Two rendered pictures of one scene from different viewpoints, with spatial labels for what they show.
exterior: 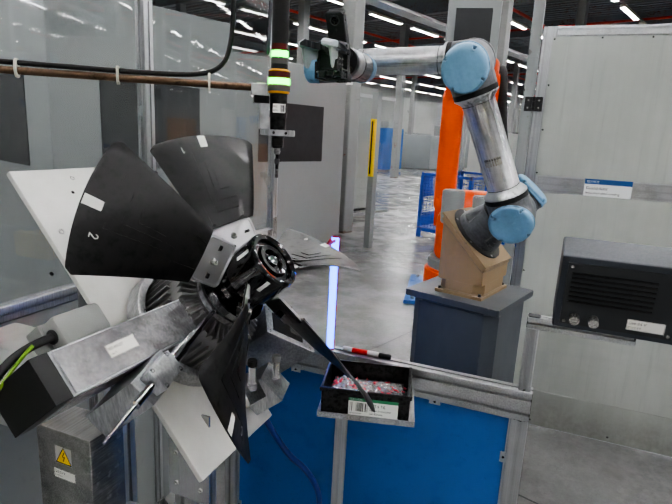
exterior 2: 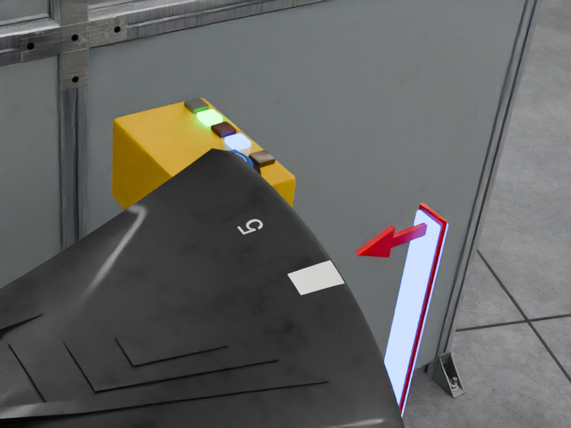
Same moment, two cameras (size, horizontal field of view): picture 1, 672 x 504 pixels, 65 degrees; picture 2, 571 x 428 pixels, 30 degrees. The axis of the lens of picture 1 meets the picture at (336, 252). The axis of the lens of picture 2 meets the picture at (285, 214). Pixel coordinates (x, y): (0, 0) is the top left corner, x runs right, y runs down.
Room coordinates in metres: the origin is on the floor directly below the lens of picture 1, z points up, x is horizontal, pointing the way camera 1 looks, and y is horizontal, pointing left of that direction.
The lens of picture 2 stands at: (0.86, -0.19, 1.58)
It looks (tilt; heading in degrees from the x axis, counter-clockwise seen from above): 35 degrees down; 29
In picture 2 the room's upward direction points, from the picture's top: 7 degrees clockwise
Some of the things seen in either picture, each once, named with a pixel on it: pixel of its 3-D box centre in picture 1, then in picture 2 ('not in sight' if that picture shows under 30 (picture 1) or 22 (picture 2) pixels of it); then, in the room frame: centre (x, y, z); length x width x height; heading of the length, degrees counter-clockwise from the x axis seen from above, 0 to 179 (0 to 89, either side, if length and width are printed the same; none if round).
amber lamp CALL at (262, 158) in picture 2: not in sight; (262, 159); (1.55, 0.22, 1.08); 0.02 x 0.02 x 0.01; 68
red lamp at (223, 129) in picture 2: not in sight; (223, 129); (1.57, 0.27, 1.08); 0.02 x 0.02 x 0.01; 68
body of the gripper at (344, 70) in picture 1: (336, 62); not in sight; (1.37, 0.02, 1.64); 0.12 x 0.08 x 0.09; 158
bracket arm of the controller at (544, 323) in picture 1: (579, 329); not in sight; (1.20, -0.59, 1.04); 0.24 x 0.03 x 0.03; 68
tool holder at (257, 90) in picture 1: (273, 110); not in sight; (1.09, 0.14, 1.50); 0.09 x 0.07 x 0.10; 103
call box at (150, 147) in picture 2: not in sight; (199, 192); (1.54, 0.27, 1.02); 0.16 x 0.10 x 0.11; 68
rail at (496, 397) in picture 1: (363, 367); not in sight; (1.39, -0.10, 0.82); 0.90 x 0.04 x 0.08; 68
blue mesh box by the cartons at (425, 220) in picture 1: (462, 205); not in sight; (8.14, -1.92, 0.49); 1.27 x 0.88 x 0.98; 140
